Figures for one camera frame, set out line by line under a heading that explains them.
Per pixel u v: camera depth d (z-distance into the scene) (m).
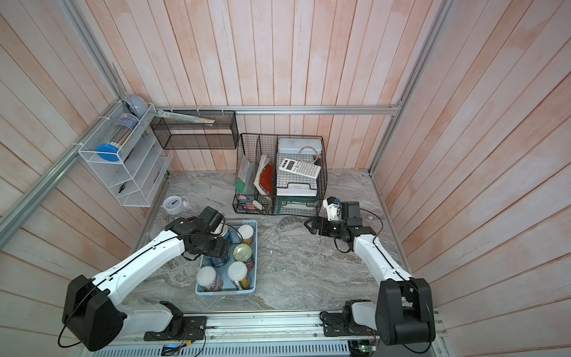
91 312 0.39
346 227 0.66
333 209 0.78
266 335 0.73
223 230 0.69
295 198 0.93
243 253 0.80
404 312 0.41
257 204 1.03
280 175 0.92
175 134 1.04
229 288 0.82
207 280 0.73
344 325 0.73
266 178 1.05
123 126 0.77
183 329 0.72
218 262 0.82
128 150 0.75
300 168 0.92
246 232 0.88
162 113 0.90
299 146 0.99
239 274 0.72
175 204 1.03
